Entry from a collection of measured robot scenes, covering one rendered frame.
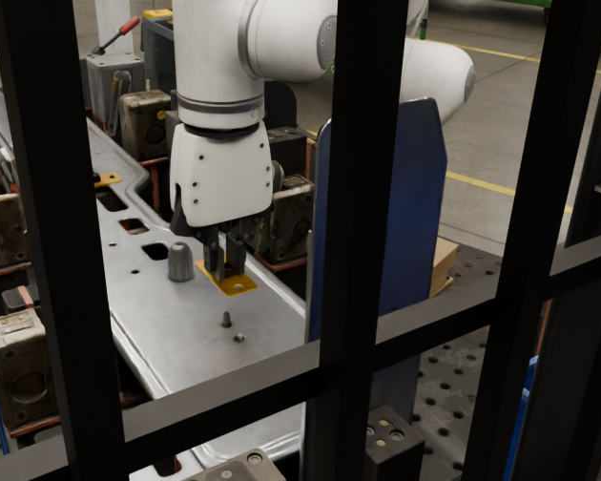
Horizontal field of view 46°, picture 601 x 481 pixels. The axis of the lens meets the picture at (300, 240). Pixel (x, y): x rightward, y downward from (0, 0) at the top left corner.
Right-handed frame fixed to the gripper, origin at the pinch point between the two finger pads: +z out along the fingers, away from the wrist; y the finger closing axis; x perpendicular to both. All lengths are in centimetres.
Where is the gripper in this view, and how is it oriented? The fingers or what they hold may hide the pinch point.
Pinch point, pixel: (224, 256)
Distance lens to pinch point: 77.8
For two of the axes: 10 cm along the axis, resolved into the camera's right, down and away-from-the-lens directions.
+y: -8.4, 2.4, -4.9
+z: -0.3, 8.8, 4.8
